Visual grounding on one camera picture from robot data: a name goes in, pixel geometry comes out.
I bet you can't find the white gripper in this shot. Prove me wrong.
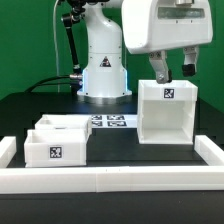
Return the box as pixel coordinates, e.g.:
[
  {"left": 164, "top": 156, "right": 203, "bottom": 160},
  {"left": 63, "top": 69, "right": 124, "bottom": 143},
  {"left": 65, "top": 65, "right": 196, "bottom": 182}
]
[{"left": 122, "top": 0, "right": 213, "bottom": 84}]

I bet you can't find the white drawer cabinet box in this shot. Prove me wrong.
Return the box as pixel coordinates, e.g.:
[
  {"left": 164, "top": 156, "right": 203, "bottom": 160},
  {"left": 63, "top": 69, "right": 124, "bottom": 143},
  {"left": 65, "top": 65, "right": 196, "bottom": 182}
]
[{"left": 137, "top": 80, "right": 198, "bottom": 145}]

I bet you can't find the white drawer tray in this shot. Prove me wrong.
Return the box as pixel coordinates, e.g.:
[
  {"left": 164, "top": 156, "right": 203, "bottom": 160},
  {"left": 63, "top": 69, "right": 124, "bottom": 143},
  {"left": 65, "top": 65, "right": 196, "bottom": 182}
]
[
  {"left": 35, "top": 114, "right": 92, "bottom": 136},
  {"left": 24, "top": 129, "right": 88, "bottom": 167}
]

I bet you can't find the white front drawer tray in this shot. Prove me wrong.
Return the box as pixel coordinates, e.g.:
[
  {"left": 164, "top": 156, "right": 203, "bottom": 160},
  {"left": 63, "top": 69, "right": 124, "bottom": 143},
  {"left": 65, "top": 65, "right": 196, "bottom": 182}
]
[{"left": 24, "top": 129, "right": 88, "bottom": 167}]

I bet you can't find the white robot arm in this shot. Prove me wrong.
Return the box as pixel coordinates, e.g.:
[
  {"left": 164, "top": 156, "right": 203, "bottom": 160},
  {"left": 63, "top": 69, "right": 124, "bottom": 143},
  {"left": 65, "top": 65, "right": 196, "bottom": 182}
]
[{"left": 78, "top": 0, "right": 213, "bottom": 104}]

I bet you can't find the white marker tag sheet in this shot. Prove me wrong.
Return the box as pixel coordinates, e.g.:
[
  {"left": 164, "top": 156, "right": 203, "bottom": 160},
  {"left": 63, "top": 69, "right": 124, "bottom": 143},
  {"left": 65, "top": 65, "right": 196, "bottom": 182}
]
[{"left": 74, "top": 114, "right": 138, "bottom": 129}]

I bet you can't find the white right fence bar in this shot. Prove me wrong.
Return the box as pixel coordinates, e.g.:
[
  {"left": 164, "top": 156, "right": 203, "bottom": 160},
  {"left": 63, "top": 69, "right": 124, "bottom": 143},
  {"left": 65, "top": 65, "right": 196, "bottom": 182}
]
[{"left": 194, "top": 135, "right": 224, "bottom": 166}]

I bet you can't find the white fence bar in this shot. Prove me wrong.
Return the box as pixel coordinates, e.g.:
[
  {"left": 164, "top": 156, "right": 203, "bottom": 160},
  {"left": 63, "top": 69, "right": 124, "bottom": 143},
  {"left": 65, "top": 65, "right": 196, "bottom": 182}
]
[
  {"left": 0, "top": 136, "right": 17, "bottom": 168},
  {"left": 0, "top": 166, "right": 224, "bottom": 194},
  {"left": 194, "top": 135, "right": 224, "bottom": 166}
]

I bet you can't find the white front fence bar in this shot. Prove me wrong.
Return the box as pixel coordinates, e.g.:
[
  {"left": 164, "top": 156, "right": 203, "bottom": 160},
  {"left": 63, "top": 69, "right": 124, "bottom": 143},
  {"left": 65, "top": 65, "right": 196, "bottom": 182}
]
[{"left": 0, "top": 166, "right": 224, "bottom": 194}]

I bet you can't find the white left fence bar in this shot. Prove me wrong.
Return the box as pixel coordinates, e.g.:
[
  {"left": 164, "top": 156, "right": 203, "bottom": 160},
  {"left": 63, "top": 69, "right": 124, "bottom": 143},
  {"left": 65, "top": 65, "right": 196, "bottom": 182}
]
[{"left": 0, "top": 136, "right": 17, "bottom": 168}]

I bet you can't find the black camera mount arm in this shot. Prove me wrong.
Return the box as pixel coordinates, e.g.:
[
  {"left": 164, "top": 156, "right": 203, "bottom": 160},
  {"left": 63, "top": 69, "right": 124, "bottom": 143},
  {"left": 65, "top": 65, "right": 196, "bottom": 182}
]
[{"left": 61, "top": 0, "right": 86, "bottom": 87}]

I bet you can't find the grey thin cable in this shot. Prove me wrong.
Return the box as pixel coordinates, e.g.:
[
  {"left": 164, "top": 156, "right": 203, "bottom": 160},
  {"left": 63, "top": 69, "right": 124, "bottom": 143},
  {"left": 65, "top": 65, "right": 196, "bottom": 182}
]
[{"left": 52, "top": 0, "right": 65, "bottom": 94}]

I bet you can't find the black cable bundle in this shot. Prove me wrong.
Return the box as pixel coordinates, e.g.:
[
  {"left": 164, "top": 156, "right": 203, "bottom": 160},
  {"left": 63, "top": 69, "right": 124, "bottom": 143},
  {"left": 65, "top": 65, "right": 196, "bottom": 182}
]
[{"left": 23, "top": 75, "right": 78, "bottom": 94}]

